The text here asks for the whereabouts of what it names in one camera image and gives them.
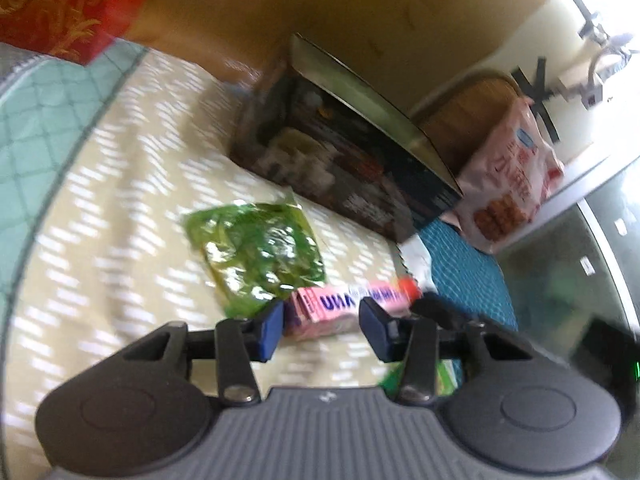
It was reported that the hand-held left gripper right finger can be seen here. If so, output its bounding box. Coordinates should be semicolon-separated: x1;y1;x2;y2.
359;294;551;406

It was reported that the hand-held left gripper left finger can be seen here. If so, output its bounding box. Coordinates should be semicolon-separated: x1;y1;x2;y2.
107;300;285;408

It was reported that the pink gum box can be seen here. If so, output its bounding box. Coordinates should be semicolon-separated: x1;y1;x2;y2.
282;282;413;342

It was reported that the green pickled vegetable packet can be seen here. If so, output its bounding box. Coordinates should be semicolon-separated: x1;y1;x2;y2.
181;200;328;318

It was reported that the green snack packet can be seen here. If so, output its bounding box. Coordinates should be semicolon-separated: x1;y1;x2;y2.
382;357;463;396

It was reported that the black cardboard box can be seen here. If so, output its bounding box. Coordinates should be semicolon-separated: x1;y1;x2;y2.
230;32;463;243

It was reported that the blue patterned blanket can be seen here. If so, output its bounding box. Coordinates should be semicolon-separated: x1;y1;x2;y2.
417;220;518;331

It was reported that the sliding glass door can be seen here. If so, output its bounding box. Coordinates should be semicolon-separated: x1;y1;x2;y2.
492;155;640;361

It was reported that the beige and teal patterned blanket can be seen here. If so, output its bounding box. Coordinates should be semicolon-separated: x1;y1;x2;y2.
0;40;436;461

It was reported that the large pink snack bag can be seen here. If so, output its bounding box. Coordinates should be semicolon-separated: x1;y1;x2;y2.
442;97;566;253

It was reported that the brown woven chair back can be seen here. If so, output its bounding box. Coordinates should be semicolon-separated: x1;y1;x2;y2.
410;71;526;181

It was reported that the wooden board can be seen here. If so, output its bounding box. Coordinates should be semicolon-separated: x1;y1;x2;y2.
115;0;566;116

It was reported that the red gift bag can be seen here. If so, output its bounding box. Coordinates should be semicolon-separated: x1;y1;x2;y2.
0;0;163;66

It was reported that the white wall plug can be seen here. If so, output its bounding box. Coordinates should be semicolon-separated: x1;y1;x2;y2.
552;75;607;111

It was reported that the black wall tape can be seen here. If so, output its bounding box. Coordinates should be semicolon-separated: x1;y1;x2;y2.
510;57;566;146

